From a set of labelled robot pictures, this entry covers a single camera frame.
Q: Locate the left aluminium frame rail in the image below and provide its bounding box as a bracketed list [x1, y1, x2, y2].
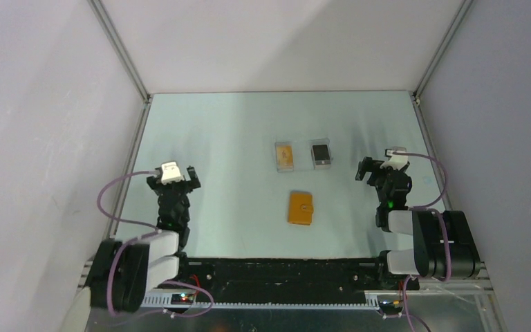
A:
[86, 0, 153, 262]

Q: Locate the orange leather card holder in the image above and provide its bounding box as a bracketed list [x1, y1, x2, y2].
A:
[288, 191, 314, 226]

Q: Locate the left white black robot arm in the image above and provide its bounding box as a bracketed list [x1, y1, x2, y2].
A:
[84, 161, 201, 315]

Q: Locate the aluminium frame rail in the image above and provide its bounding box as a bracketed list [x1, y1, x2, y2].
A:
[86, 0, 153, 262]
[411, 0, 477, 262]

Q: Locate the left controller circuit board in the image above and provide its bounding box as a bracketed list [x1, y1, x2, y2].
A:
[170, 293, 196, 306]

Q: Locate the black credit card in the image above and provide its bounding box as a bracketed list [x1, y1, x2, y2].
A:
[311, 144, 332, 169]

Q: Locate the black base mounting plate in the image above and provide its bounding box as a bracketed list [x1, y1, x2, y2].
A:
[176, 258, 420, 304]

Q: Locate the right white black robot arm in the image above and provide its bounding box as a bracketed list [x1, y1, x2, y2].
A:
[355, 157, 481, 289]

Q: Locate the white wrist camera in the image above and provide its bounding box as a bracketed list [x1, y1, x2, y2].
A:
[156, 161, 185, 185]
[380, 147, 409, 170]

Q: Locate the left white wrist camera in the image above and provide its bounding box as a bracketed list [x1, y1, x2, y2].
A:
[156, 161, 185, 185]

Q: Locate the grey slotted cable duct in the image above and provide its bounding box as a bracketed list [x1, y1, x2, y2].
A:
[140, 293, 380, 310]

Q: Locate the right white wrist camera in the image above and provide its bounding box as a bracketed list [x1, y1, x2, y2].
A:
[380, 147, 409, 170]

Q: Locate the clear plastic card tray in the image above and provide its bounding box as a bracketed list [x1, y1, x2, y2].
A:
[274, 138, 333, 173]

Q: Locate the right aluminium frame rail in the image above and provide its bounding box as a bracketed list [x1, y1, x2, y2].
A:
[411, 0, 477, 262]

